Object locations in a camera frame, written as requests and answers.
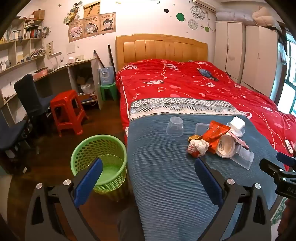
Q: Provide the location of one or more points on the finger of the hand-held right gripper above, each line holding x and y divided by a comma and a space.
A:
285, 158
269, 165

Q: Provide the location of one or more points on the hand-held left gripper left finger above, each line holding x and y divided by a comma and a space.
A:
89, 180

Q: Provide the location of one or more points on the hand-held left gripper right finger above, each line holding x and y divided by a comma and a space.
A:
208, 183

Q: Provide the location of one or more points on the green plastic basket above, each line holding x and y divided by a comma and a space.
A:
108, 171

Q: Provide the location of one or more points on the clear plastic box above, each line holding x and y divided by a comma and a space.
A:
244, 158

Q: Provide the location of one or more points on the white red wrapper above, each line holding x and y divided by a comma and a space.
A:
198, 148

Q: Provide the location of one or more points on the pink wrapper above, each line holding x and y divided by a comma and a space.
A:
240, 141

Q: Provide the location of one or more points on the white round paper bowl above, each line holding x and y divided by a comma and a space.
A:
225, 146

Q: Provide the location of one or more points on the small clear round container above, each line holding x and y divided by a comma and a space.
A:
240, 133

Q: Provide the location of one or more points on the small gold wrapper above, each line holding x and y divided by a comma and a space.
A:
194, 138

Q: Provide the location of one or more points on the orange snack packet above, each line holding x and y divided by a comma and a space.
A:
215, 133

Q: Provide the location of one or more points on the clear rectangular plastic tray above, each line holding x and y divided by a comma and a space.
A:
200, 128

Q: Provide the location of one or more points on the clear plastic cup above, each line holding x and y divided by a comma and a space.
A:
175, 129

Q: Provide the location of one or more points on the person's right forearm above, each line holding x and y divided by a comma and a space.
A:
288, 220

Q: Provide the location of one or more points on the small white device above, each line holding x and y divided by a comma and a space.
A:
290, 147

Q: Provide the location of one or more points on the blue ribbed blanket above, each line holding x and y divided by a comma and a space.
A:
166, 173

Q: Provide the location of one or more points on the person's leg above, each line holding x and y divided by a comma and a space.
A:
127, 223

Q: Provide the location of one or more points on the window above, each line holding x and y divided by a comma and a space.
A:
290, 76

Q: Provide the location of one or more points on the red plastic stool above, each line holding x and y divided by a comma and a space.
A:
64, 96

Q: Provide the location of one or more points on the white plastic bag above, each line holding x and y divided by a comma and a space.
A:
87, 88

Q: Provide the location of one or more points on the dark office chair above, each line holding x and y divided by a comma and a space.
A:
27, 92
9, 132

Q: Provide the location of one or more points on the green plastic stool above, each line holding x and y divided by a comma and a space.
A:
107, 87

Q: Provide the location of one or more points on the white desk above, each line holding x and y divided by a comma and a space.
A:
96, 81

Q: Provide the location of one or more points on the red patterned bedspread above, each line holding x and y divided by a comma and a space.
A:
185, 85

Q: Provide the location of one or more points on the small cardboard box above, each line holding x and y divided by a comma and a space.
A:
81, 80

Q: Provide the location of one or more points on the white wardrobe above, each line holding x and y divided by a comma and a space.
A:
254, 58

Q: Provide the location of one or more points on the blue paper bag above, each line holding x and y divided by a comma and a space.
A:
106, 76

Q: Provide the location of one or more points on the blue toy figure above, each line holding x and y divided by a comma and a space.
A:
205, 73

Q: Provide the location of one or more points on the red flat box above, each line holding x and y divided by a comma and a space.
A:
41, 71

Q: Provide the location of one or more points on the black long stick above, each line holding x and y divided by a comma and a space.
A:
111, 60
97, 58

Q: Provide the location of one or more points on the white desk lamp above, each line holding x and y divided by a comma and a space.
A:
56, 53

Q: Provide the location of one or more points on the beige pillow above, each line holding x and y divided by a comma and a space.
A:
266, 17

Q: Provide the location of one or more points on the wooden headboard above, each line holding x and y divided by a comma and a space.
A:
161, 48

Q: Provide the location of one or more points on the white folded duvet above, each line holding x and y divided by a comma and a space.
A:
231, 16

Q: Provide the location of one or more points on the wooden bookshelf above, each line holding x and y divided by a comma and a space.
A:
15, 46

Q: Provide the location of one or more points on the row of books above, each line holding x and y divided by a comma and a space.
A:
32, 33

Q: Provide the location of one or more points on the white air conditioner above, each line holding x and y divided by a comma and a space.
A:
204, 4

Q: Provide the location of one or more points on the brown cardboard box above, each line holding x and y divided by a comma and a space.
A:
39, 14

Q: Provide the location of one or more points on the triple cartoon wall poster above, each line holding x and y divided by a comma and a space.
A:
92, 26

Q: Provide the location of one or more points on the patterned round wall sticker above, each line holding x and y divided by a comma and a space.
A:
193, 24
197, 12

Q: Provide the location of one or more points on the green round wall sticker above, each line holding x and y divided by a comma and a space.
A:
180, 17

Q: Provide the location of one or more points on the airplane wall sticker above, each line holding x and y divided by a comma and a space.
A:
72, 12

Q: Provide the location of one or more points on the tan wall poster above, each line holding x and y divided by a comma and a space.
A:
92, 8

